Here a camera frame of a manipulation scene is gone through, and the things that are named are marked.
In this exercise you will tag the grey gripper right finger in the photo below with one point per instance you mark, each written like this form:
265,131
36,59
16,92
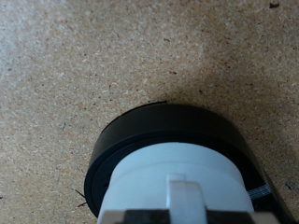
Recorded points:
239,218

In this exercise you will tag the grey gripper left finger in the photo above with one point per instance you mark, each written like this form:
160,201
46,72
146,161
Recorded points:
137,217

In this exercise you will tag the white mug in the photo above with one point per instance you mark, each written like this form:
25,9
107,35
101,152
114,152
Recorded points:
174,161

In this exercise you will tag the black Keurig coffee machine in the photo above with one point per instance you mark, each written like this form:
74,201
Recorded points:
168,121

